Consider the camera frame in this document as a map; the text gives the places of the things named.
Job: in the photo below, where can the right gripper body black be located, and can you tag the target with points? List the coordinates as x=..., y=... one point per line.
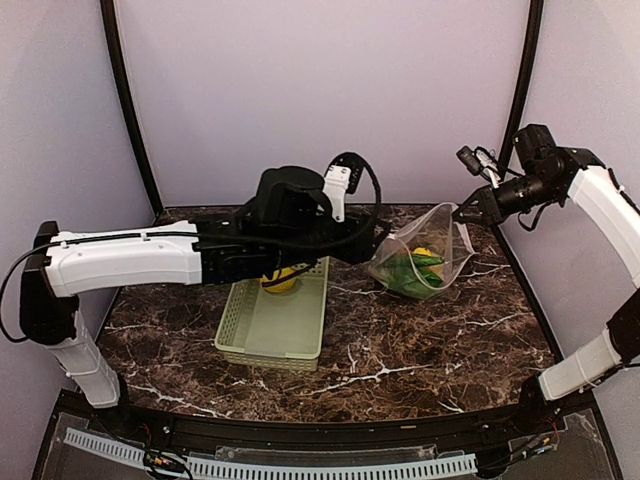
x=493, y=204

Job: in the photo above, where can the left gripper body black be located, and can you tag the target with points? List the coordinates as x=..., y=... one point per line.
x=356, y=248

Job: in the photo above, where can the green white bok choy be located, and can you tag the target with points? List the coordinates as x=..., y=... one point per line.
x=404, y=277

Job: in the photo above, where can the clear zip top bag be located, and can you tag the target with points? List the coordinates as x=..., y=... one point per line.
x=435, y=230

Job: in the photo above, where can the yellow lemon top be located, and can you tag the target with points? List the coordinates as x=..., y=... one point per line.
x=279, y=281

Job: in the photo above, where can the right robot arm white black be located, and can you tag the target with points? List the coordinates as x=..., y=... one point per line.
x=553, y=174

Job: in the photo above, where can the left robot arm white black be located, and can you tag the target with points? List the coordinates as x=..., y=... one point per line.
x=296, y=217

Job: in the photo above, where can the beige plastic basket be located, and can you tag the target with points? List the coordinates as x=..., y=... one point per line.
x=280, y=331

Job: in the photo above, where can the right clear acrylic plate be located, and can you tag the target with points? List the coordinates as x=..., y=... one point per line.
x=578, y=454

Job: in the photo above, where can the clear acrylic plate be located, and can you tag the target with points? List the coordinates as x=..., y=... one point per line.
x=578, y=454
x=59, y=460

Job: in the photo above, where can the left clear acrylic plate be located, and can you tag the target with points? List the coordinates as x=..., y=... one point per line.
x=59, y=460

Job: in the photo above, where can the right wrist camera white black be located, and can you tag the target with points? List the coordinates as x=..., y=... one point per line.
x=479, y=162

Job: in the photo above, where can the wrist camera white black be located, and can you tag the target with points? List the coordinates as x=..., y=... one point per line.
x=479, y=162
x=342, y=178

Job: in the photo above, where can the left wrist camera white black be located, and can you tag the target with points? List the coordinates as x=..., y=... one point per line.
x=342, y=178

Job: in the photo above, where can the right black frame post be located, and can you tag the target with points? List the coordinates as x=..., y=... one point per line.
x=525, y=71

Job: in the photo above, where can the black curved front rail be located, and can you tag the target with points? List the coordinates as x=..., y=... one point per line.
x=476, y=431

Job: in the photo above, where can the white slotted cable duct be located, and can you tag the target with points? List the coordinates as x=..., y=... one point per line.
x=241, y=463

